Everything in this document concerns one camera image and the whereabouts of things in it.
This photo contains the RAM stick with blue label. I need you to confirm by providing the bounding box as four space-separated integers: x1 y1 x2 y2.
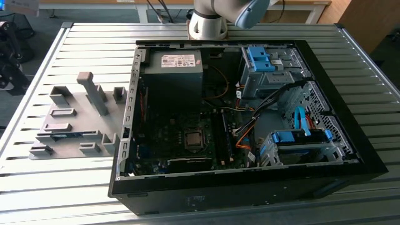
49 132 84 142

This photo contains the grey parts rack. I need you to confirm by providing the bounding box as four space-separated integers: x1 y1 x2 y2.
28 71 132 161

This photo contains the grey power supply unit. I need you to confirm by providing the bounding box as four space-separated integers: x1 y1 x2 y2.
140 49 204 113

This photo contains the green motherboard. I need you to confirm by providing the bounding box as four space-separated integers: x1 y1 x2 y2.
130 105 250 175

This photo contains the metal CPU socket cover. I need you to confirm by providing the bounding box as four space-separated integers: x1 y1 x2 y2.
182 127 206 151

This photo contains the silver CPU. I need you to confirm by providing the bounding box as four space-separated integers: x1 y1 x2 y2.
186 132 202 145

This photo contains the black graphics card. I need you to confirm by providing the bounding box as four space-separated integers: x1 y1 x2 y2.
165 158 213 173

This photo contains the blue plastic disk carrier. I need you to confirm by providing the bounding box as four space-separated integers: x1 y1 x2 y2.
246 46 277 72

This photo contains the grey metal drive cage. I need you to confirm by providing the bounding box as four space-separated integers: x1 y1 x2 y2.
257 131 348 167
240 45 313 101

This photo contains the black PC case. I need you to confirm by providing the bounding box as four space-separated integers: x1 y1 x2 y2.
108 39 389 216

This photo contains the blue carrier with black disk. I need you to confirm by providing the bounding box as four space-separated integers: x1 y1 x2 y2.
270 129 332 144

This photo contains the wooden cabinet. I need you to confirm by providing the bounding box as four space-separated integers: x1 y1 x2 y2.
338 0 400 55

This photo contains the yellow black power cable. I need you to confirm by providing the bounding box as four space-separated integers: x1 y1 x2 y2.
201 65 230 102

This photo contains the black cable bundle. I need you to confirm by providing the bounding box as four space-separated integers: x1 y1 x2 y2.
250 81 305 120

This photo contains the blue data cable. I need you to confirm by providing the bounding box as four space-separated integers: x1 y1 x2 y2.
294 106 312 136

